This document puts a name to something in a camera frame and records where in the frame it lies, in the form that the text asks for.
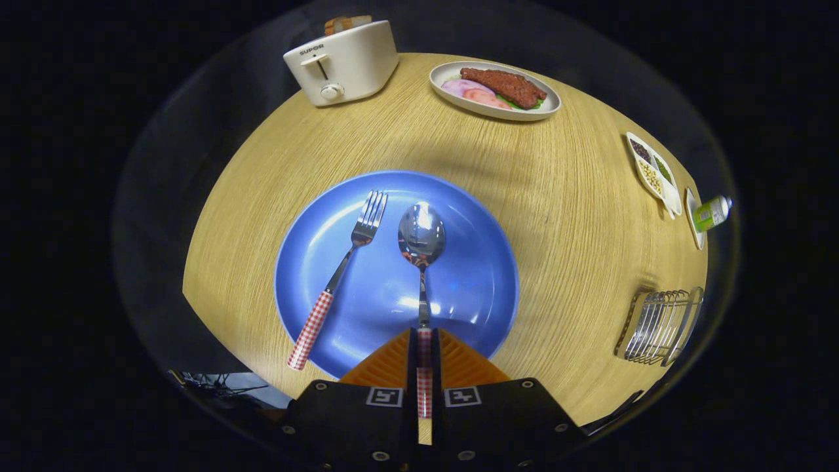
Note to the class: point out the yellow soybeans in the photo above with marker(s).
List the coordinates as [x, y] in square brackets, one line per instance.
[650, 178]

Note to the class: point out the green mung beans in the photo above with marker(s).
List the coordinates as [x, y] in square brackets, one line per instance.
[663, 170]

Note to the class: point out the blue plate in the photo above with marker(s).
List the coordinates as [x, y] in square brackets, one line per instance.
[465, 282]

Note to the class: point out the toasted bread slice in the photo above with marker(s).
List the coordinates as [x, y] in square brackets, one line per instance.
[335, 26]
[360, 21]

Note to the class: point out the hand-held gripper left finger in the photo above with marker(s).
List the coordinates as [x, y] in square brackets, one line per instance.
[411, 367]

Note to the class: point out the dark red beans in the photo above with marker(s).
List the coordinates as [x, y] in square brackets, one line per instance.
[640, 151]

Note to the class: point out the small white saucer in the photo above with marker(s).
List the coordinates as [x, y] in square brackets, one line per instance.
[689, 216]

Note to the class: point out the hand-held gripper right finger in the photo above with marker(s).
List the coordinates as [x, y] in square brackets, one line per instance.
[436, 367]

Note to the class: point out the white divided dish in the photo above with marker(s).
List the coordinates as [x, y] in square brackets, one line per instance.
[670, 193]

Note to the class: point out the green label bottle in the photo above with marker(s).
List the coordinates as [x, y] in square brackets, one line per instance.
[711, 213]

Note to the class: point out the pale purple ham slice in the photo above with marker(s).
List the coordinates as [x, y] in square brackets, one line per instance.
[459, 86]

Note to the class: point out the pink ham slice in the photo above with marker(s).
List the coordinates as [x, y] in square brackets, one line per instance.
[485, 98]

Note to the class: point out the white oval food plate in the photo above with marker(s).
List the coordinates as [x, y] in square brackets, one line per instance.
[440, 83]

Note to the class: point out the brown meat steak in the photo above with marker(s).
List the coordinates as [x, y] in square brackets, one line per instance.
[505, 85]

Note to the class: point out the green lettuce leaf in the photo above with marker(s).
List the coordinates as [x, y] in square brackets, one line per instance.
[534, 105]

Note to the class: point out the white toaster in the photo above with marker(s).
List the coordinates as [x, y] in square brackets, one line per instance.
[354, 65]

